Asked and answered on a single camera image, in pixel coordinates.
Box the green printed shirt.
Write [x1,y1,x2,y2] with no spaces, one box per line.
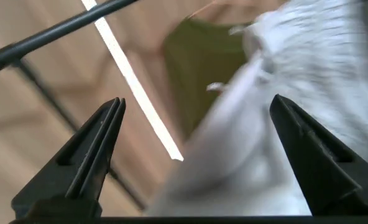
[161,17,252,141]

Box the pink clothes hanger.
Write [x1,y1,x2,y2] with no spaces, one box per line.
[187,0,219,19]

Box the beige curtain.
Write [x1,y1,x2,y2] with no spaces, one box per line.
[0,0,284,218]

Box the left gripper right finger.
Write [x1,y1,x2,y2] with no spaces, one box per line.
[269,94,368,217]

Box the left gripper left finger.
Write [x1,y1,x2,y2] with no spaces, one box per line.
[11,96,127,218]

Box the black clothes rack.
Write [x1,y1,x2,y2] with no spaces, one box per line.
[0,0,147,212]

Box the pale blue garment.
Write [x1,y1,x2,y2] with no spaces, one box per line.
[145,0,368,218]

